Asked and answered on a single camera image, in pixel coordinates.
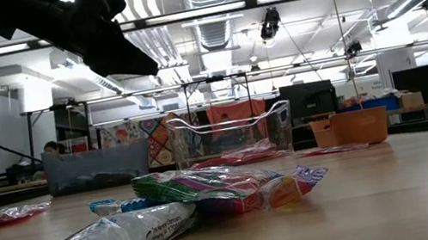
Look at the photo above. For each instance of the black partition panel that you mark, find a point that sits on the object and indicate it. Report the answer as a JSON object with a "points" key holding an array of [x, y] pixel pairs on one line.
{"points": [[418, 79]]}

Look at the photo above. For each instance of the blue storage tub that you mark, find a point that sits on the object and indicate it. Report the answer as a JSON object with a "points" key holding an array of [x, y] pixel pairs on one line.
{"points": [[373, 105]]}

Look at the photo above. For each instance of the orange plastic bin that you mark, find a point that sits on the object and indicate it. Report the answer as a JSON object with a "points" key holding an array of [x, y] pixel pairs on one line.
{"points": [[359, 128]]}

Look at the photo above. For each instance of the black screen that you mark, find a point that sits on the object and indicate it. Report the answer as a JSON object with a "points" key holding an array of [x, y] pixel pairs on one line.
{"points": [[308, 100]]}

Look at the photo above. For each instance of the colourful patterned quilt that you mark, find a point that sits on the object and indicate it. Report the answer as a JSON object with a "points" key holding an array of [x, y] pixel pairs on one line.
{"points": [[156, 140]]}

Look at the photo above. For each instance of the colourful gummy candy bag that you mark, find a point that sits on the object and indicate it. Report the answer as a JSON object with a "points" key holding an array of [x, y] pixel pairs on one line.
{"points": [[286, 190]]}

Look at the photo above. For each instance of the orange hanging cloth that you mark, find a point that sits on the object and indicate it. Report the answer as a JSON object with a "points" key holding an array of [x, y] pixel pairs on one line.
{"points": [[234, 112]]}

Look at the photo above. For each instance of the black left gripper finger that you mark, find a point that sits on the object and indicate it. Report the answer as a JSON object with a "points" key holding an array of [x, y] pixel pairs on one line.
{"points": [[122, 63]]}

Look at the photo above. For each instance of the clear plastic bin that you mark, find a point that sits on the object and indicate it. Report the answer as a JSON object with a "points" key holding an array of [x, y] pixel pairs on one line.
{"points": [[276, 127]]}

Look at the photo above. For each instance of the grey plastic bin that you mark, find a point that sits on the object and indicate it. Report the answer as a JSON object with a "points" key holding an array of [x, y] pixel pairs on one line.
{"points": [[95, 166]]}

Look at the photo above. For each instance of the blue Haribo gummy bag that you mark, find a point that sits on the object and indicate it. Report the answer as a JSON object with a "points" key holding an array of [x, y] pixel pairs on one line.
{"points": [[198, 183]]}

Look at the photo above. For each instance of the black overhead camera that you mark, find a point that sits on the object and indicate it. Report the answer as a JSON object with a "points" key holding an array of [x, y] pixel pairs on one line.
{"points": [[269, 23]]}

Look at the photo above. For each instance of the person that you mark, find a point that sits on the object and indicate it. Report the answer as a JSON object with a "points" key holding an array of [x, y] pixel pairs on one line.
{"points": [[52, 147]]}

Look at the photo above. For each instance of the cardboard box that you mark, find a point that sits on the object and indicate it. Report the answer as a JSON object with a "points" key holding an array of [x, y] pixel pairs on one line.
{"points": [[411, 100]]}

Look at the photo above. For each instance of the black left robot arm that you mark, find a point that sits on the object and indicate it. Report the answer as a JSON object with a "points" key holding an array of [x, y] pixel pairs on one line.
{"points": [[5, 15]]}

